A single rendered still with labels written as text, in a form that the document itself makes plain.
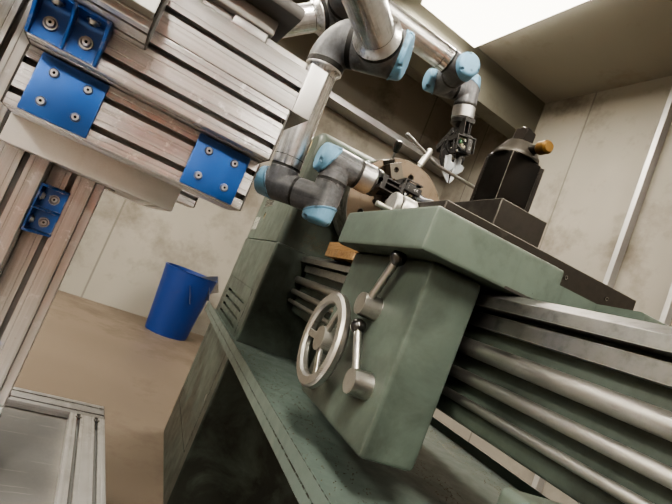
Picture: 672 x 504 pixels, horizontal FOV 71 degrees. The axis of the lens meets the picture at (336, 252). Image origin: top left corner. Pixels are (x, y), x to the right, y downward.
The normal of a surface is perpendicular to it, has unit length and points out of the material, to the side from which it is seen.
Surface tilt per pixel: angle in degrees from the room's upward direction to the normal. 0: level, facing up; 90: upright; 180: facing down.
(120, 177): 90
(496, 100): 90
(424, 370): 90
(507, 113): 90
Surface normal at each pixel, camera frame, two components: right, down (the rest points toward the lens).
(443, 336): 0.34, 0.05
